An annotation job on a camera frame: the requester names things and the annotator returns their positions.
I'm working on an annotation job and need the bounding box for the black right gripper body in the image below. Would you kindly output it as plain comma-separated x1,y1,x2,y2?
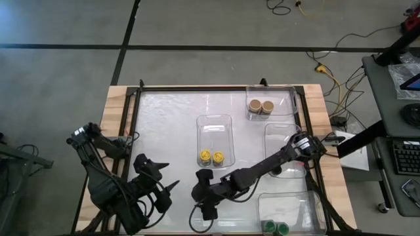
192,175,236,206

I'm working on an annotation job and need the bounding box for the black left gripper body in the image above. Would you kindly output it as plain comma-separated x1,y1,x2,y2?
133,153,174,214

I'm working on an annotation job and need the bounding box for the yellow-lid onion seasoning jar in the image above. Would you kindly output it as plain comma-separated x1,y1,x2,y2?
211,150,226,168
198,149,213,167

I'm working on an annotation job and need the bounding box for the green oregano spice jar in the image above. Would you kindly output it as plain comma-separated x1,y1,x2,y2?
261,219,278,235
276,222,291,236

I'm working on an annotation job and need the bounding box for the tan-lid seasoning jar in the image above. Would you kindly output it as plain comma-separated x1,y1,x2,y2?
247,98,263,114
261,100,276,116

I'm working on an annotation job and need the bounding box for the clear plastic bin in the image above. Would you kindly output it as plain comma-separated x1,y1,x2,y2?
245,84,299,122
257,191,327,235
196,113,236,170
263,123,308,180

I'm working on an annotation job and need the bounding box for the grey metal stand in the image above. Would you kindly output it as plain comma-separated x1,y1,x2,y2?
0,132,54,236

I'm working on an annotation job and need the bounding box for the black power adapter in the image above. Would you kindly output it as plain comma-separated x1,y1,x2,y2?
329,115,348,128

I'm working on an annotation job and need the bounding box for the white paper sheet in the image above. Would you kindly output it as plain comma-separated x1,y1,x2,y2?
332,129,370,172

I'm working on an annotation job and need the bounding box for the black desk support beam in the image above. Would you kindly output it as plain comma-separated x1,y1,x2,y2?
337,120,385,159

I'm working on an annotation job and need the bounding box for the grey desk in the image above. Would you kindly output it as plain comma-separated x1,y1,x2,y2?
362,54,420,218

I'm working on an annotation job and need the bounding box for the black keyboard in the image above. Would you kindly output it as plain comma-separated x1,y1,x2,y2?
391,140,420,176

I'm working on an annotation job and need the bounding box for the dark handheld device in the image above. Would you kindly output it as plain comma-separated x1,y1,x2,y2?
400,178,420,210

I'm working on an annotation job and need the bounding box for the black round coil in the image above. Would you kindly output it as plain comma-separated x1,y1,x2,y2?
400,102,420,130

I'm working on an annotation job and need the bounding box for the clear plastic bag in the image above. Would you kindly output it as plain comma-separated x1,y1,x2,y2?
387,61,420,101

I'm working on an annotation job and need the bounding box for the tablet with blue screen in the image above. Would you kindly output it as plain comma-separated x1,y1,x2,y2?
399,73,420,92

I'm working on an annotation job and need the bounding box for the red tool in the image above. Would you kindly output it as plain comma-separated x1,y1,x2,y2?
401,5,420,34

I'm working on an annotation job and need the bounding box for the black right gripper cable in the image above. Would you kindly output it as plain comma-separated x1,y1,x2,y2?
188,203,215,235

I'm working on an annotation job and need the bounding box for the black metal table frame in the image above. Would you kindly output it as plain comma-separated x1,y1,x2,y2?
70,78,357,236

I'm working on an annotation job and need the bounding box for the yellow extension cord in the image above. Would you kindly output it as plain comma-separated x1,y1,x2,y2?
314,63,344,116

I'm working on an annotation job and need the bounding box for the black coiled floor cable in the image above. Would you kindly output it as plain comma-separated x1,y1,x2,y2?
266,0,292,16

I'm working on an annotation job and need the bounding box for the yellow floor cable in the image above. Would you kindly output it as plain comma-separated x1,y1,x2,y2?
294,0,326,19

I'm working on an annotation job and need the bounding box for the long black floor cable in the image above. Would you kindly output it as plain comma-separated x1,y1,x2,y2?
306,25,403,62

